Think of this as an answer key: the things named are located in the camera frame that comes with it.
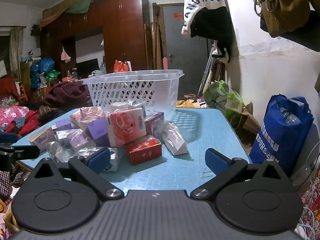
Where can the red orange bag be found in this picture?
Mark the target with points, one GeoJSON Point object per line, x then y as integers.
{"type": "Point", "coordinates": [122, 66]}

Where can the purple box with white print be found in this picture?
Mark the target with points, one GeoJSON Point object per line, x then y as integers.
{"type": "Point", "coordinates": [153, 123]}

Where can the light purple box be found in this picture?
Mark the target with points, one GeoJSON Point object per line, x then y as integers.
{"type": "Point", "coordinates": [77, 140]}

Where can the checked cloth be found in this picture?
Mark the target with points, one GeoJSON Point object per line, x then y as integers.
{"type": "Point", "coordinates": [12, 180]}

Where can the red stool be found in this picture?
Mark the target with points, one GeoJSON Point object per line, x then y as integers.
{"type": "Point", "coordinates": [23, 92]}

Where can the brown paper bag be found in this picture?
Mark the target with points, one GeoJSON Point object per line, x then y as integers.
{"type": "Point", "coordinates": [247, 122]}

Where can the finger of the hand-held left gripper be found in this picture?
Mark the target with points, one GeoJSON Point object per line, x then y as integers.
{"type": "Point", "coordinates": [25, 152]}
{"type": "Point", "coordinates": [7, 137]}

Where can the pink floral blanket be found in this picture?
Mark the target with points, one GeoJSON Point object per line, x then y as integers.
{"type": "Point", "coordinates": [12, 116]}

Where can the patterned curtain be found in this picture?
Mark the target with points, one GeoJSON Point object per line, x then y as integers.
{"type": "Point", "coordinates": [16, 52]}

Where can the green white plastic bag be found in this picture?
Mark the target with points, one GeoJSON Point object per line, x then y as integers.
{"type": "Point", "coordinates": [220, 95]}

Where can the dark purple box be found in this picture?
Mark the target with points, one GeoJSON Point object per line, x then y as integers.
{"type": "Point", "coordinates": [98, 131]}

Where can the white printed hanging bag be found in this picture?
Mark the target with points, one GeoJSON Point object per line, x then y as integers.
{"type": "Point", "coordinates": [200, 2]}

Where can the red patterned cloth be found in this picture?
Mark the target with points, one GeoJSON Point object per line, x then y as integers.
{"type": "Point", "coordinates": [312, 205]}

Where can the cardboard boxes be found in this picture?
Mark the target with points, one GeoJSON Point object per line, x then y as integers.
{"type": "Point", "coordinates": [57, 7]}

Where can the grey door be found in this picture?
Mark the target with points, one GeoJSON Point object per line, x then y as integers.
{"type": "Point", "coordinates": [180, 45]}

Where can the metal poles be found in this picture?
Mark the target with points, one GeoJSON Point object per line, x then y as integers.
{"type": "Point", "coordinates": [207, 70]}

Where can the red cardboard box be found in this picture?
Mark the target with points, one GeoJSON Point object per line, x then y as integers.
{"type": "Point", "coordinates": [143, 152]}

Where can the dark cloth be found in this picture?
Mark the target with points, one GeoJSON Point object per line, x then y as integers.
{"type": "Point", "coordinates": [307, 35]}

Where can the small purple box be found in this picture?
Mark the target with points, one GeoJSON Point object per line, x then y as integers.
{"type": "Point", "coordinates": [62, 124]}

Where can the olive cloth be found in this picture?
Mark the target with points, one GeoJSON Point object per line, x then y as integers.
{"type": "Point", "coordinates": [287, 10]}

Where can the clear bag with pink contents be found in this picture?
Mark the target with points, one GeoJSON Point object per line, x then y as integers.
{"type": "Point", "coordinates": [86, 116]}

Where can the beige purple box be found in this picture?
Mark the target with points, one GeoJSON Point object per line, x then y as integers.
{"type": "Point", "coordinates": [41, 137]}

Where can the blue tote bag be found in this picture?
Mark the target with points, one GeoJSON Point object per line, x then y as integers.
{"type": "Point", "coordinates": [272, 142]}

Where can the pink bottle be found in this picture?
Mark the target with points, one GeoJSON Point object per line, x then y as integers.
{"type": "Point", "coordinates": [165, 63]}

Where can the brown wooden wardrobe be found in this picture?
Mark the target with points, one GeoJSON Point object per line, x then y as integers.
{"type": "Point", "coordinates": [120, 30]}

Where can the green cloth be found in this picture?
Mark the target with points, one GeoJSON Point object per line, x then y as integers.
{"type": "Point", "coordinates": [85, 3]}

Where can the clear plastic lattice basket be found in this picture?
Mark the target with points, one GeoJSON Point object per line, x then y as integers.
{"type": "Point", "coordinates": [125, 90]}

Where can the red white tissue pack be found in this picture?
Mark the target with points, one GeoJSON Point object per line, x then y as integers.
{"type": "Point", "coordinates": [125, 127]}

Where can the blue plastic bag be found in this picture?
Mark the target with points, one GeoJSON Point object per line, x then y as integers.
{"type": "Point", "coordinates": [41, 68]}

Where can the black hanging garment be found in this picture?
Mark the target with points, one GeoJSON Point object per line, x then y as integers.
{"type": "Point", "coordinates": [215, 27]}

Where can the clear water bottle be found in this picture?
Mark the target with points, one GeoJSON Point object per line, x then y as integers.
{"type": "Point", "coordinates": [290, 117]}

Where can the yellow cloth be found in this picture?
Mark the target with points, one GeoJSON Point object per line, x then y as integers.
{"type": "Point", "coordinates": [186, 103]}

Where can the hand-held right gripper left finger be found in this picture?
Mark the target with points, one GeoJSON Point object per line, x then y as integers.
{"type": "Point", "coordinates": [99, 159]}

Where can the maroon cloth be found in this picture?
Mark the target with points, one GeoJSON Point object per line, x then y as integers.
{"type": "Point", "coordinates": [65, 93]}

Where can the small clear plastic bag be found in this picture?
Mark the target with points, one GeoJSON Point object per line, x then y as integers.
{"type": "Point", "coordinates": [136, 105]}

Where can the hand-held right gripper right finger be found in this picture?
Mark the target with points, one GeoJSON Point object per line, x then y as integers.
{"type": "Point", "coordinates": [217, 160]}

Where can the pink white hanging bag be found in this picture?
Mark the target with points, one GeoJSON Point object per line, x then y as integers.
{"type": "Point", "coordinates": [65, 55]}

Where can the black monitor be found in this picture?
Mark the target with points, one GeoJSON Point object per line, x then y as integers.
{"type": "Point", "coordinates": [87, 67]}

